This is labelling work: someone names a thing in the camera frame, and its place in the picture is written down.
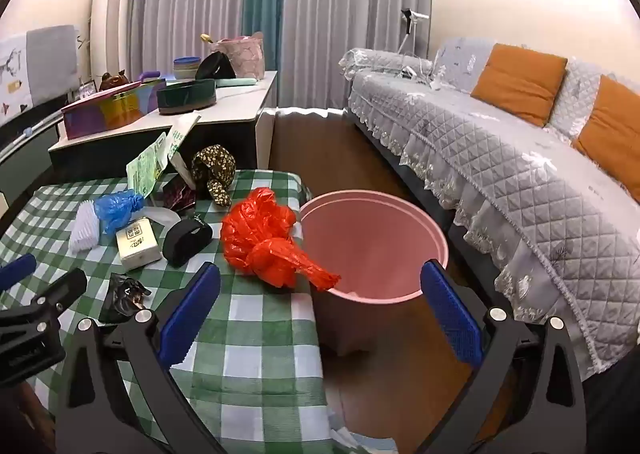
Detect small white box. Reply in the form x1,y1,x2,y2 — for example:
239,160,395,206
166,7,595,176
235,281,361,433
115,217,163,271

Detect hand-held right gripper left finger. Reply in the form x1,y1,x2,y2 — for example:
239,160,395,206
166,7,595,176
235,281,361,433
55,261,236,454

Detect white ribbed foam sleeve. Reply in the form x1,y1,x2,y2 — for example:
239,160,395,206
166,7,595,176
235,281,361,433
68,201,103,255

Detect green paper leaflet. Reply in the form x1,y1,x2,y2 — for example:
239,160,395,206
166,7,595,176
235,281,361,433
125,131,168,197

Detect covered television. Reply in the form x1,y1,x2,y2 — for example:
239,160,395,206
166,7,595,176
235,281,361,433
0,24,81,127

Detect white plastic wrapper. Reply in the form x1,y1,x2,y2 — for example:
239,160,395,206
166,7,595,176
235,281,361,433
142,207,183,227

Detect black wrapper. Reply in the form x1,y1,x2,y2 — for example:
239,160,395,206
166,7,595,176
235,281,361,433
98,273,152,324

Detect dark green round tin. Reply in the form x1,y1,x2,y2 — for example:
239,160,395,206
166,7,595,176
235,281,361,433
156,79,217,115

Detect red plastic bag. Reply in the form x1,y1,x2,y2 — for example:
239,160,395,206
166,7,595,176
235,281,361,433
221,187,342,291

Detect black pouch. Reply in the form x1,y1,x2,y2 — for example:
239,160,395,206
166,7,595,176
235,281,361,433
195,54,236,81

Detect maroon foil packet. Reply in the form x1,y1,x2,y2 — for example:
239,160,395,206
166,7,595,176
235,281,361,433
161,173,198,211

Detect white stand with black head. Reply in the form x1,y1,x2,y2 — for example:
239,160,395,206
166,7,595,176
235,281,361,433
397,7,431,58

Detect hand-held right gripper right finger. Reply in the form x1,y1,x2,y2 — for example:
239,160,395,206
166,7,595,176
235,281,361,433
400,259,588,454

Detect multicoloured storage box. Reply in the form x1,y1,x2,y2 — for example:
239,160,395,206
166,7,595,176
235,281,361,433
61,79,168,140

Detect grey quilted sofa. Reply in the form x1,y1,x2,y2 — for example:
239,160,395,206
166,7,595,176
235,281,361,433
339,37,640,380

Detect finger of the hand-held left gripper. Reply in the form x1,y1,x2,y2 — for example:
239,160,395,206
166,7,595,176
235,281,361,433
0,267,89,387
0,254,38,292

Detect black oval case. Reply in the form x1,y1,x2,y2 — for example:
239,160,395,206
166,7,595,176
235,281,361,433
162,217,214,268

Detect white coffee table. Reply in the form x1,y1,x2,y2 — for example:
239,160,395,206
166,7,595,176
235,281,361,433
47,70,278,182

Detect pale plastic bag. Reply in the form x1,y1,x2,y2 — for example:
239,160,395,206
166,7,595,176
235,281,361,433
327,421,401,454

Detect white standing air conditioner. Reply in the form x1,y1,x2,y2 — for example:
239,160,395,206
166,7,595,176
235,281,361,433
90,0,132,85

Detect green checked tablecloth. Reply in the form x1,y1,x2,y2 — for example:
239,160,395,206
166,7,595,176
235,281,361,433
0,168,346,454

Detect dark tv cabinet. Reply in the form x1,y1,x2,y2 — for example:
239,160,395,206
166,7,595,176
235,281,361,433
0,94,68,207

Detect blue plastic bag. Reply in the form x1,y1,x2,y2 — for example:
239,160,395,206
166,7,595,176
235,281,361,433
94,189,146,235

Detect stack of pastel bowls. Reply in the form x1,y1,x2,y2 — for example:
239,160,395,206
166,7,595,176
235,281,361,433
173,56,202,81

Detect orange cushion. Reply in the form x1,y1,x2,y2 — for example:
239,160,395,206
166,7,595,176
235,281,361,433
471,43,568,127
572,74,640,185

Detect brown figurine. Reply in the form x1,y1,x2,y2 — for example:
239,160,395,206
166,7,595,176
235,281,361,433
99,70,128,92

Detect dark floral cloth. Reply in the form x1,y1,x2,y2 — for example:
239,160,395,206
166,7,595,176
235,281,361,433
190,144,237,207

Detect pink plastic bin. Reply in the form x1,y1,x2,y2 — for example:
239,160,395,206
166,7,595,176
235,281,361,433
299,190,449,355

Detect pink quilted basket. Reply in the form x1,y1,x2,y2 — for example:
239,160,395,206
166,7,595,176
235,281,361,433
209,32,265,80

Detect white charger cables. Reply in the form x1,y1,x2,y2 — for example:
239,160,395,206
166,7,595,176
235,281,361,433
397,54,443,90

